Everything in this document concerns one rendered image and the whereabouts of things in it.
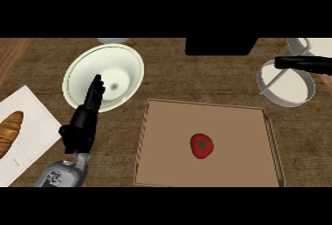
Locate brown croissant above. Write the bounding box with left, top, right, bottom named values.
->
left=0, top=110, right=25, bottom=161

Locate white placemat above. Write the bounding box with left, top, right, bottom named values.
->
left=0, top=84, right=64, bottom=188

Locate white tiered basket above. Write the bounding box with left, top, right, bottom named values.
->
left=256, top=37, right=332, bottom=108

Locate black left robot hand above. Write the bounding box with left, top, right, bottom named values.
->
left=59, top=74, right=107, bottom=155

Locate white bowl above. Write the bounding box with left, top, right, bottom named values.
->
left=61, top=43, right=145, bottom=113

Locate small grey round object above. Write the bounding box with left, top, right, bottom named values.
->
left=96, top=37, right=132, bottom=45

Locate black appliance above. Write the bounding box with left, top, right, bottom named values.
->
left=185, top=37, right=260, bottom=56

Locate red tomato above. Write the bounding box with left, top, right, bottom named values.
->
left=189, top=133, right=216, bottom=160

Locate brown tray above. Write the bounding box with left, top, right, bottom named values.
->
left=133, top=98, right=287, bottom=188

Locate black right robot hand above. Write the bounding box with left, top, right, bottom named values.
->
left=273, top=55, right=332, bottom=76

